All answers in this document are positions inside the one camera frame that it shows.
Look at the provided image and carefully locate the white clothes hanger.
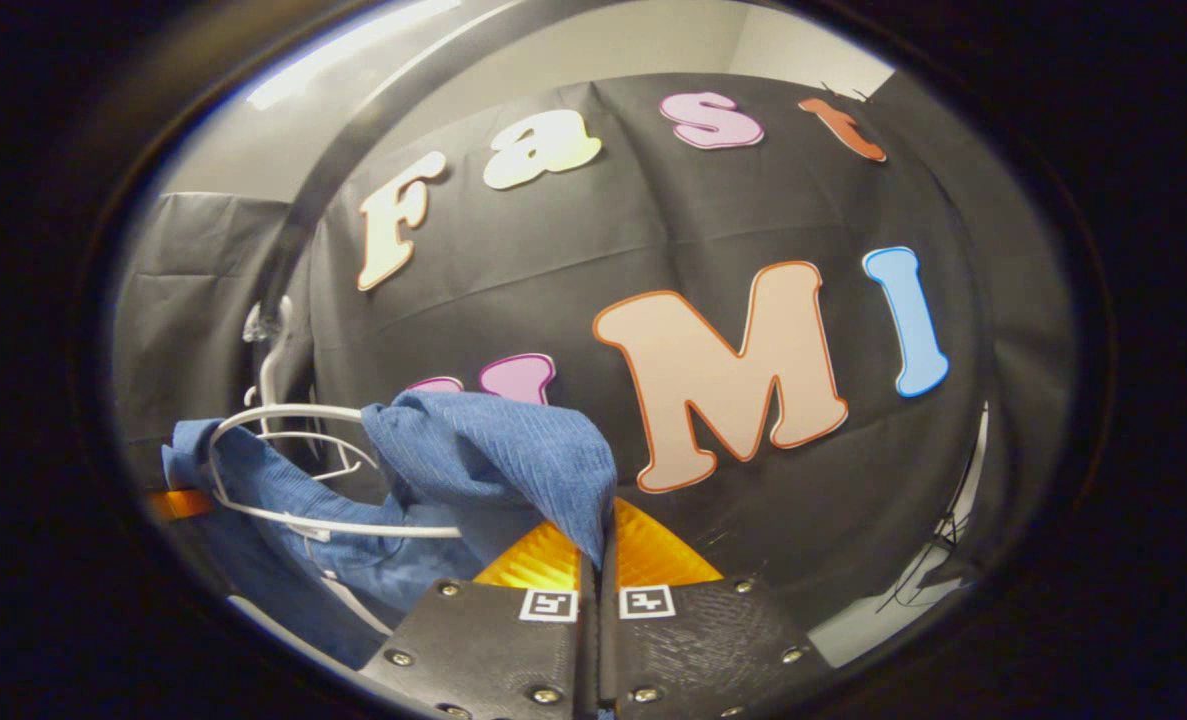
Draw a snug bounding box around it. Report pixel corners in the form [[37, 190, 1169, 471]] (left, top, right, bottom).
[[241, 295, 382, 483], [208, 403, 464, 541]]

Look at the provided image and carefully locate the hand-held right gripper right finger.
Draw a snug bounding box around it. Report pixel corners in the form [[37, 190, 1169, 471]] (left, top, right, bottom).
[[598, 497, 836, 720]]

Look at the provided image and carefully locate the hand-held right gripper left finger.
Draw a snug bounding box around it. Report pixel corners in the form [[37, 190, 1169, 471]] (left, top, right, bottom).
[[358, 518, 600, 720]]

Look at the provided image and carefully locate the black clothes rack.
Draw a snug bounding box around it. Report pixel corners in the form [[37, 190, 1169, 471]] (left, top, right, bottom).
[[253, 0, 594, 341]]

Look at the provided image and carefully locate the black cable bundle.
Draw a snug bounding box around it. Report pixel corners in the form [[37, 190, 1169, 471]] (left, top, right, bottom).
[[878, 505, 986, 613]]

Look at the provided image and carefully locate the blue jacket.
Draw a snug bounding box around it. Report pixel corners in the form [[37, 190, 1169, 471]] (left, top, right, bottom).
[[161, 390, 619, 671]]

